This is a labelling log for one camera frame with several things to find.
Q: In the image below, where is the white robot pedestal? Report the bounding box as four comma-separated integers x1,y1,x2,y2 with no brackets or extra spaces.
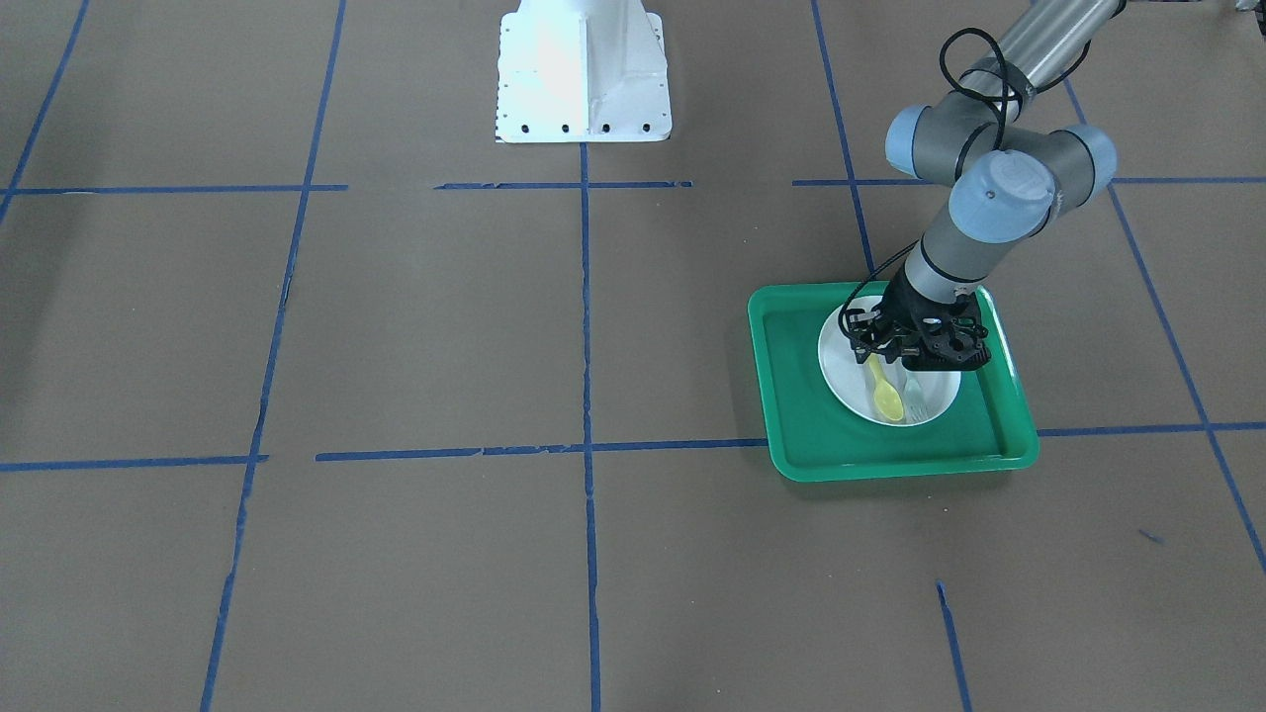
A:
495,1,674,144

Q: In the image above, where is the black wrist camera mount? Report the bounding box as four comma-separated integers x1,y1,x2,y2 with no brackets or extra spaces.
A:
837,304,894,362

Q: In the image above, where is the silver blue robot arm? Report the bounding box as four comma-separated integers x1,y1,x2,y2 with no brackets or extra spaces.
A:
837,1,1125,371

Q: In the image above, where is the pale green plastic fork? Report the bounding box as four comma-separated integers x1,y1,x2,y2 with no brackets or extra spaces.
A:
901,371,931,424

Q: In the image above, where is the green plastic tray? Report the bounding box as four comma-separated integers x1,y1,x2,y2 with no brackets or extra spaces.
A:
748,283,1039,484

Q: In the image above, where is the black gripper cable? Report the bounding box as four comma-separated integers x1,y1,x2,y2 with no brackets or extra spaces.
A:
839,28,1036,342

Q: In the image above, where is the yellow plastic spoon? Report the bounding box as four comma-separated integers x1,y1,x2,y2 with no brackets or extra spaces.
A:
866,353,905,424

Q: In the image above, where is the white round plate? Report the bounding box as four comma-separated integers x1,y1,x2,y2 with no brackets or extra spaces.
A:
817,307,961,427

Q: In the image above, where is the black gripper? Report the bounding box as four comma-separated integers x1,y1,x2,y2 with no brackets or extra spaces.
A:
868,288,993,371

